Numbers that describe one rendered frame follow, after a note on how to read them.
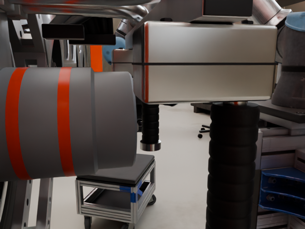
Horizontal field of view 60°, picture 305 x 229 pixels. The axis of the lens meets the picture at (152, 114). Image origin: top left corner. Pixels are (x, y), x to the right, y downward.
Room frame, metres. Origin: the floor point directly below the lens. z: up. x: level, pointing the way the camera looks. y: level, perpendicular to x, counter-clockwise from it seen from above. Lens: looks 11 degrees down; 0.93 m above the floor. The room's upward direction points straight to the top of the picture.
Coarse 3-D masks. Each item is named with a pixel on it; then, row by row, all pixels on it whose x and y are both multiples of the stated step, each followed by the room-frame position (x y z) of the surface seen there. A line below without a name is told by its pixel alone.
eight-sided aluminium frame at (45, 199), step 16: (32, 16) 0.49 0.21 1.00; (16, 32) 0.51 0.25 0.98; (32, 32) 0.51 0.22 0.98; (16, 48) 0.53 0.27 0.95; (32, 48) 0.54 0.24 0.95; (48, 48) 0.57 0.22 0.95; (16, 64) 0.54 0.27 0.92; (32, 64) 0.55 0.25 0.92; (48, 64) 0.56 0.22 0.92; (16, 192) 0.47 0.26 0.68; (48, 192) 0.48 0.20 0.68; (16, 208) 0.45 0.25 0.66; (48, 208) 0.46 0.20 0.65; (16, 224) 0.43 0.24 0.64; (48, 224) 0.44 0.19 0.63
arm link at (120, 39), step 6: (150, 6) 0.70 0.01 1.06; (120, 24) 0.72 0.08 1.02; (126, 24) 0.70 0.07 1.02; (120, 30) 0.71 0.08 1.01; (126, 30) 0.70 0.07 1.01; (120, 36) 0.71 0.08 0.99; (120, 42) 0.69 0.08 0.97; (108, 48) 0.69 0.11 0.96; (114, 48) 0.69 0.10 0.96; (108, 54) 0.69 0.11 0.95; (108, 60) 0.69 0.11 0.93
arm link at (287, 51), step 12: (300, 12) 0.65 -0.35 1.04; (288, 24) 0.67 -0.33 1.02; (300, 24) 0.64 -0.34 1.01; (288, 36) 0.67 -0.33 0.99; (300, 36) 0.64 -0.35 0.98; (276, 48) 0.75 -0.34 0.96; (288, 48) 0.67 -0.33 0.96; (300, 48) 0.64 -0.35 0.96; (288, 60) 0.66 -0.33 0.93; (300, 60) 0.63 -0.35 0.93
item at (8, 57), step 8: (0, 16) 0.32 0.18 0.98; (0, 24) 0.32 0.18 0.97; (0, 32) 0.32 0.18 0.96; (8, 32) 0.35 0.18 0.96; (0, 40) 0.31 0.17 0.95; (8, 40) 0.34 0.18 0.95; (0, 48) 0.31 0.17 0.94; (8, 48) 0.34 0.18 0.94; (0, 56) 0.31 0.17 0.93; (8, 56) 0.34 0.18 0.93; (0, 64) 0.31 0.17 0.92; (8, 64) 0.33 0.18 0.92
